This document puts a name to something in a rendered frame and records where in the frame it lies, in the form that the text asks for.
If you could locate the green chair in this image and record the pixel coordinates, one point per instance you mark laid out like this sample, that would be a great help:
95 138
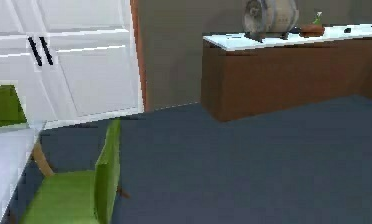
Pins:
6 106
70 196

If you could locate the white table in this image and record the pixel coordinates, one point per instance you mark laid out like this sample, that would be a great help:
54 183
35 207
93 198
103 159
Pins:
9 163

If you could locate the brown counter with white top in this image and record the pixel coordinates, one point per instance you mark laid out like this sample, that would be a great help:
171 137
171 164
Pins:
280 76

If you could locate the brown bowl with plant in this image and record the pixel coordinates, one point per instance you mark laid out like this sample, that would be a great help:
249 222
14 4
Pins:
312 29

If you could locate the small black object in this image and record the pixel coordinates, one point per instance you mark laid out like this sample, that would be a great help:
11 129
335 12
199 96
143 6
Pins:
347 30

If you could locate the grey keg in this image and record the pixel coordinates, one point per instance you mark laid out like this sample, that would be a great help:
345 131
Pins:
272 16

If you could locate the white fridge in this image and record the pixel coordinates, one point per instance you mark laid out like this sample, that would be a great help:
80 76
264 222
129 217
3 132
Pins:
87 73

